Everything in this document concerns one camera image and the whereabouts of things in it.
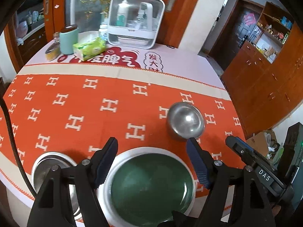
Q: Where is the large steel bowl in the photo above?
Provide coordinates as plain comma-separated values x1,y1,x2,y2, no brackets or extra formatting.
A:
31,152,82,220

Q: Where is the white disposable plate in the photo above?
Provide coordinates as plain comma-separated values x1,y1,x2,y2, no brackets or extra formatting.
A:
98,147,196,226

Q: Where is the green ceramic plate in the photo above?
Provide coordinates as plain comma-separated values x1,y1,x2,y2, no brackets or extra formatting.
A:
110,153,194,226

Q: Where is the small steel bowl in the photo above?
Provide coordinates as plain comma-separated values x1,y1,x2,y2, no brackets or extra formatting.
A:
166,102,205,139

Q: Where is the cardboard box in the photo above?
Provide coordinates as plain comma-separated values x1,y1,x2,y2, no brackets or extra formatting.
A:
246,130,280,159

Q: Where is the orange H-pattern blanket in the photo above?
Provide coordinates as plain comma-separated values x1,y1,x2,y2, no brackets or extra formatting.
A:
0,64,247,222

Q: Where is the wooden cabinet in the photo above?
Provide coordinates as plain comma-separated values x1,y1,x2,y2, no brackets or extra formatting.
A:
222,2,302,138

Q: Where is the pink printed tablecloth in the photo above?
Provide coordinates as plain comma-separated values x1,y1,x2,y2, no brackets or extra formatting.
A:
23,37,226,90

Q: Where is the yellow glass jar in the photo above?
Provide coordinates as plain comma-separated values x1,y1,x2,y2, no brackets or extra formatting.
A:
45,32,61,61

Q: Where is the green tissue pack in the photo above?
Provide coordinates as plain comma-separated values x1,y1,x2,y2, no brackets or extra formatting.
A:
72,33,106,61

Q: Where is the teal ceramic canister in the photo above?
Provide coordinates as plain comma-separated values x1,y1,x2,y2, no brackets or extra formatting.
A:
59,25,79,55

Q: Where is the white clear cosmetics case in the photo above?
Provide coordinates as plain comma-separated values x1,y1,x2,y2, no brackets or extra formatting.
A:
107,0,165,49

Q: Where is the black cable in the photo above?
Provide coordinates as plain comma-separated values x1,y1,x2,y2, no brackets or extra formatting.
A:
0,96,37,198

